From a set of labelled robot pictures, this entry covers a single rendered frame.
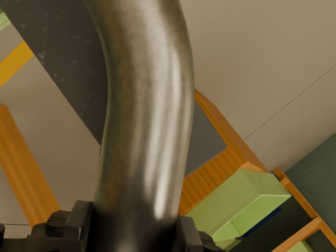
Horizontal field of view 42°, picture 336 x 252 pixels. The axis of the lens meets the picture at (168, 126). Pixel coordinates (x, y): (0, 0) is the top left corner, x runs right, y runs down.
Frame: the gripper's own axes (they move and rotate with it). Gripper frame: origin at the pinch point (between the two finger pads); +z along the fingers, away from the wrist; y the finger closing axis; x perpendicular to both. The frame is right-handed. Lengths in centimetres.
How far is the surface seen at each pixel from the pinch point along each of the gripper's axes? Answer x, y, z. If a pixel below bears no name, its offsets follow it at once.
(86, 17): 8.1, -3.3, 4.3
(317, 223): -99, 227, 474
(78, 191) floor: -59, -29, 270
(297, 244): -130, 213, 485
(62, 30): 7.4, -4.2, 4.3
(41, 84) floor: 5, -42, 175
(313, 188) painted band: -69, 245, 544
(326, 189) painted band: -66, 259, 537
